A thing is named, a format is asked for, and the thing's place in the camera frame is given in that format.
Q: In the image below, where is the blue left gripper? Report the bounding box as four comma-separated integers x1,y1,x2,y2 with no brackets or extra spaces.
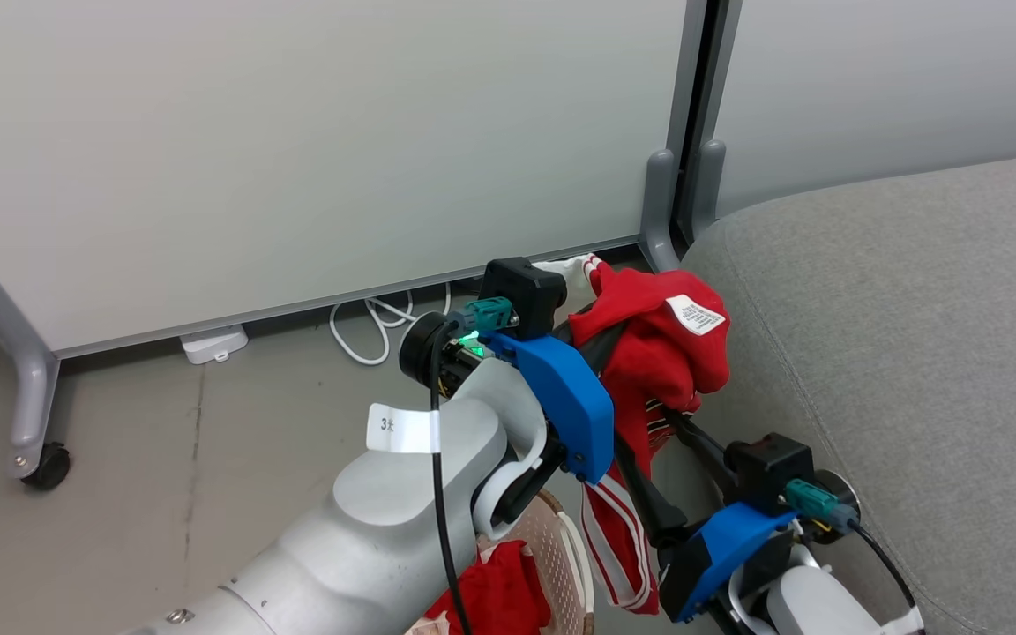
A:
489,317,632,487

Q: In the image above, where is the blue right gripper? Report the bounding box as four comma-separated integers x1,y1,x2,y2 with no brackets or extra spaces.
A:
614,408,796,624

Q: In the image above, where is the red garment with white stripes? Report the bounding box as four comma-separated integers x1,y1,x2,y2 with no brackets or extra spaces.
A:
533,253,731,616

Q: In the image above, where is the red garment with black print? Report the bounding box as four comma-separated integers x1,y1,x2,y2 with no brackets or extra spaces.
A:
420,539,554,635

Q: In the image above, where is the white perforated laundry basket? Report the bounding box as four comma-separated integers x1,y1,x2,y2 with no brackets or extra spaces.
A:
471,489,598,635

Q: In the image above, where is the grey fabric sofa seat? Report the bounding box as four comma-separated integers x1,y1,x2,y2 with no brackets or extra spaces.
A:
679,150,1016,635

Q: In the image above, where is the grey curved partition foot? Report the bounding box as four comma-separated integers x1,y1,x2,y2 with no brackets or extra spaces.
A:
639,149,682,273
687,138,728,245

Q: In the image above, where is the white power adapter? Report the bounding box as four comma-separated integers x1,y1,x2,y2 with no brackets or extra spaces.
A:
179,324,250,366

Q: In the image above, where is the grey partition foot with caster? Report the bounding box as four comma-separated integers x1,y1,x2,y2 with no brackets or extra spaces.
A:
0,273,71,492

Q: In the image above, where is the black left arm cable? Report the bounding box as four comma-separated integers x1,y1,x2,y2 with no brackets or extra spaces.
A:
428,320,474,635

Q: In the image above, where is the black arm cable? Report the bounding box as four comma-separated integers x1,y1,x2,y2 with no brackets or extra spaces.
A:
428,320,474,635
843,519,929,620

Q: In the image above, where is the white coiled cable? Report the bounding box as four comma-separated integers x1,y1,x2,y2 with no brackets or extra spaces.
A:
329,282,455,367

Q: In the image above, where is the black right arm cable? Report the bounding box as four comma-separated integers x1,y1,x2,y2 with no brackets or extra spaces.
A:
843,519,929,620

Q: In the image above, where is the white partition panel grey frame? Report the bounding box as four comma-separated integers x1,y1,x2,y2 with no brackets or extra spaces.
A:
0,0,708,360
713,0,1016,220

